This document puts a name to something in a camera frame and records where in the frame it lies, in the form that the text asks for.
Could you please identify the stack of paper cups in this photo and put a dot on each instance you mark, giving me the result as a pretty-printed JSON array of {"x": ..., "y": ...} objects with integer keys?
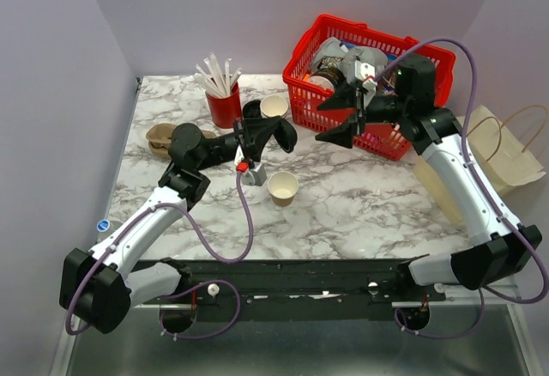
[{"x": 273, "y": 106}]

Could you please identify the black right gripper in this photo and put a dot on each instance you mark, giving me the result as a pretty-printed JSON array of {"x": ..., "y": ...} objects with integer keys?
[{"x": 345, "y": 97}]

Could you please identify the dark printed jar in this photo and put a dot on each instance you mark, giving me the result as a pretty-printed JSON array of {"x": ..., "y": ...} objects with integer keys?
[{"x": 327, "y": 78}]

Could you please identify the beige paper bag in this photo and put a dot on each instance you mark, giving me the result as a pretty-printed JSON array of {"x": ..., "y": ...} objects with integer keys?
[{"x": 507, "y": 162}]

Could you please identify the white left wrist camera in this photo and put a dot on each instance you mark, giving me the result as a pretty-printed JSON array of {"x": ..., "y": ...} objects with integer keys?
[{"x": 252, "y": 174}]

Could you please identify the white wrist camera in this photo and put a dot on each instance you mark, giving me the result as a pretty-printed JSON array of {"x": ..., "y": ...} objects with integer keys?
[
  {"x": 364, "y": 75},
  {"x": 252, "y": 174}
]

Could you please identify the red plastic shopping basket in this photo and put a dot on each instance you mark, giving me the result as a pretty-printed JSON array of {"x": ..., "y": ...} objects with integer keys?
[{"x": 325, "y": 44}]

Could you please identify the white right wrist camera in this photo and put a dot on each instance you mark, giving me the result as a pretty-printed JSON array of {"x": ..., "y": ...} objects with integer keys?
[{"x": 364, "y": 75}]

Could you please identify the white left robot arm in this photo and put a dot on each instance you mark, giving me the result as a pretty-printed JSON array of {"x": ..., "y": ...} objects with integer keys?
[{"x": 100, "y": 285}]

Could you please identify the white wrapped straws bundle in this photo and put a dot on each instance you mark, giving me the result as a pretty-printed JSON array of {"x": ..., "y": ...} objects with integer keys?
[{"x": 218, "y": 79}]

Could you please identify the grey crumpled bag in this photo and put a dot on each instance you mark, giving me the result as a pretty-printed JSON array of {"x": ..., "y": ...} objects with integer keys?
[{"x": 369, "y": 55}]

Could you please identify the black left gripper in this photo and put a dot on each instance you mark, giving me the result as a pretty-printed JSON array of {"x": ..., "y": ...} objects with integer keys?
[{"x": 252, "y": 135}]

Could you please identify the brown paper coffee cup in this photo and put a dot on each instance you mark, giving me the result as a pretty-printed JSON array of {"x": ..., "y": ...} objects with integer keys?
[{"x": 283, "y": 187}]

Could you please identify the red straw holder cup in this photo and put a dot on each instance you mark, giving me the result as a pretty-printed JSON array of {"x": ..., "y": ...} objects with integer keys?
[{"x": 225, "y": 111}]

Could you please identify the black lid near basket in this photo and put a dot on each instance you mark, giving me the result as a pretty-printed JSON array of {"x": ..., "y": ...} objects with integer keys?
[{"x": 251, "y": 109}]

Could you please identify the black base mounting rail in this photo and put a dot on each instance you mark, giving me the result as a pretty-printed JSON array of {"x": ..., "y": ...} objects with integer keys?
[{"x": 296, "y": 290}]

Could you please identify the clear plastic water bottle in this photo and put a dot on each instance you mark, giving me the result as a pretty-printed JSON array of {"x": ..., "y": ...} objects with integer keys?
[{"x": 106, "y": 228}]

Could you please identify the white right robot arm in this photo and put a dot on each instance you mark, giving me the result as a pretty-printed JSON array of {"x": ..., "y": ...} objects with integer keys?
[{"x": 499, "y": 240}]

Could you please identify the cardboard cup carrier tray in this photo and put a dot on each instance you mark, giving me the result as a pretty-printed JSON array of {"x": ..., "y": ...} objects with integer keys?
[{"x": 164, "y": 139}]

